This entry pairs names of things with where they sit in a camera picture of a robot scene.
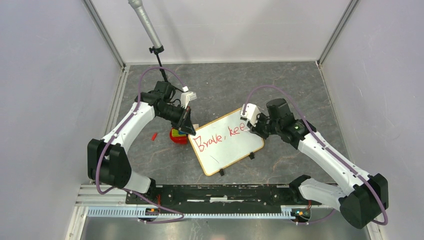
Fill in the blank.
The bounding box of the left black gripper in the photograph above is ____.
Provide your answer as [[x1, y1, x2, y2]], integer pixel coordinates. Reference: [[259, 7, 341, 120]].
[[157, 103, 196, 136]]

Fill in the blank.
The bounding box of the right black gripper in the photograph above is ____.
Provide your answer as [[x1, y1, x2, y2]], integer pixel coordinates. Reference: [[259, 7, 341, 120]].
[[247, 111, 281, 140]]

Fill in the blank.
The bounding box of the yellow framed whiteboard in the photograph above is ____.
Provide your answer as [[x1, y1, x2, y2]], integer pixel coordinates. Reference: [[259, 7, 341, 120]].
[[188, 108, 264, 176]]

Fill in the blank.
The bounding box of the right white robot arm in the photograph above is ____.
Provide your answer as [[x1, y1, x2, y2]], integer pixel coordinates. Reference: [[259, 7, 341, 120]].
[[240, 98, 389, 229]]

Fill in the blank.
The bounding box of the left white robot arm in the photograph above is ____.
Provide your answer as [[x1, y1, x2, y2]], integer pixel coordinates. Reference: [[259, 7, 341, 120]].
[[87, 81, 197, 204]]

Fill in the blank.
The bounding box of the green toy brick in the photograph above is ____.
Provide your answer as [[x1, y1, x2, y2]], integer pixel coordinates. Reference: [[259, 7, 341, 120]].
[[170, 129, 180, 138]]

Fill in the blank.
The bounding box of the red toy plate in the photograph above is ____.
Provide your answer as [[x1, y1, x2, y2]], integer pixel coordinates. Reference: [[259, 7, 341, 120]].
[[169, 128, 188, 145]]

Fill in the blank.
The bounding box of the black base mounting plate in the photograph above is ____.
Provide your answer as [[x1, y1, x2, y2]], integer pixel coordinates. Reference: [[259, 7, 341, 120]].
[[144, 184, 320, 214]]

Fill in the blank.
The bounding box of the silver microphone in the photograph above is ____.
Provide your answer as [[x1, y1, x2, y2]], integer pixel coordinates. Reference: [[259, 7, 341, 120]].
[[128, 0, 163, 49]]

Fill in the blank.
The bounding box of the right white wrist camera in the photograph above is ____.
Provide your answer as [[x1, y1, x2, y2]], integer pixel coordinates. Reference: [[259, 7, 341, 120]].
[[240, 103, 261, 127]]

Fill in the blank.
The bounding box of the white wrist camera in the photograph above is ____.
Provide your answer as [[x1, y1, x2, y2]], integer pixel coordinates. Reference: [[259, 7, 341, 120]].
[[180, 86, 197, 109], [240, 103, 261, 127]]

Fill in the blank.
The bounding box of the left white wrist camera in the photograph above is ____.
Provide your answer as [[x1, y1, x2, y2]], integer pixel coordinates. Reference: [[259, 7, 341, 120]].
[[180, 86, 197, 109]]

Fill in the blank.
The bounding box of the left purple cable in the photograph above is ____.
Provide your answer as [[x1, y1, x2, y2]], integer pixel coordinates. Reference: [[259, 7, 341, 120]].
[[95, 66, 189, 225]]

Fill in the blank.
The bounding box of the purple cable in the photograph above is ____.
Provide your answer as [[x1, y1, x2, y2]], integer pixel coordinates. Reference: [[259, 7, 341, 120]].
[[95, 66, 189, 225], [243, 84, 389, 226]]

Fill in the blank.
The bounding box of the slotted cable duct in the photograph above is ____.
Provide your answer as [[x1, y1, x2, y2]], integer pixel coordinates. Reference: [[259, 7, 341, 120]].
[[87, 205, 309, 220]]

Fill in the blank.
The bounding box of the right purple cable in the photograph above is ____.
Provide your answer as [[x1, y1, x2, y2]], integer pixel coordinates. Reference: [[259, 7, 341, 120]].
[[243, 84, 389, 226]]

